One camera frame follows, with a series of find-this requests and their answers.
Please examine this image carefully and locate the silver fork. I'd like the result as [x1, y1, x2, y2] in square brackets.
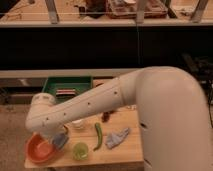
[126, 105, 136, 110]

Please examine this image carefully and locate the orange bowl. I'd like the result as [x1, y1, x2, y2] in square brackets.
[25, 133, 59, 164]

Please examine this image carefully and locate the white cup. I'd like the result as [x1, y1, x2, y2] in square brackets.
[72, 119, 85, 129]

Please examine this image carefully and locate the dark red grape bunch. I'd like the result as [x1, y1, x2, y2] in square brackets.
[101, 110, 115, 122]

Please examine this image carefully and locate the green plastic tray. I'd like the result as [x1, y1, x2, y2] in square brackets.
[42, 76, 93, 103]

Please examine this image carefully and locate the green plastic cup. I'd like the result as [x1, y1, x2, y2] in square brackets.
[72, 142, 89, 160]

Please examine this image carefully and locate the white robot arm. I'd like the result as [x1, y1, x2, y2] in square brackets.
[25, 66, 213, 171]

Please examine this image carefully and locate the blue sponge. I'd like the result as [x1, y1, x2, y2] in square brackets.
[52, 133, 69, 150]

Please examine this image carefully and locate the striped block in tray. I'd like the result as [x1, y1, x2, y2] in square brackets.
[56, 89, 77, 97]

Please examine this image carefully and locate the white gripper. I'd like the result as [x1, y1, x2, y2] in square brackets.
[40, 126, 67, 143]

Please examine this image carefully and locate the blue grey cloth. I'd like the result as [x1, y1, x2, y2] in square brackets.
[105, 127, 131, 149]

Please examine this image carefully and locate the green chili pepper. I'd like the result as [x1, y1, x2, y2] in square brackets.
[93, 123, 103, 151]

